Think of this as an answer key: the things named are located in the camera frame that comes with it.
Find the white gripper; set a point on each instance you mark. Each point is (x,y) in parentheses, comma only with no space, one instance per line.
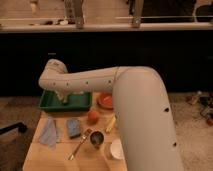
(62,96)

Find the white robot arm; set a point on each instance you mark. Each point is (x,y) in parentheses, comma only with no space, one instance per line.
(141,106)

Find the green plastic tray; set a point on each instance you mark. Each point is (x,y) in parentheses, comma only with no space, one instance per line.
(49,102)

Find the blue sponge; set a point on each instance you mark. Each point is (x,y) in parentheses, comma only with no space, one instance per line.
(73,126)

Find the red tomato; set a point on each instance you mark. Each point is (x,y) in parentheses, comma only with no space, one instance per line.
(93,116)

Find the orange plate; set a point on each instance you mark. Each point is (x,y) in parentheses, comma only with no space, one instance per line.
(105,100)

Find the light blue cloth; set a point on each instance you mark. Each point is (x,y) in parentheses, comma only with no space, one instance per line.
(50,134)

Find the black chair base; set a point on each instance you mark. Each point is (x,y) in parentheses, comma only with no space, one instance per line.
(20,126)

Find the small metal cup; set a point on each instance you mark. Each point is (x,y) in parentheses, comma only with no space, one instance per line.
(97,139)

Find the yellow corn cob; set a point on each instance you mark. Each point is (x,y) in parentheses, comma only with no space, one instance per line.
(110,124)

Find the metal spoon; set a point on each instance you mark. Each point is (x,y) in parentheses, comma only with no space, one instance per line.
(84,138)

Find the white bowl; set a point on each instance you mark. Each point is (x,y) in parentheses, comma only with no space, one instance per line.
(116,149)

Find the clutter on floor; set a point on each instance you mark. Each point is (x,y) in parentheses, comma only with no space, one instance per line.
(206,101)

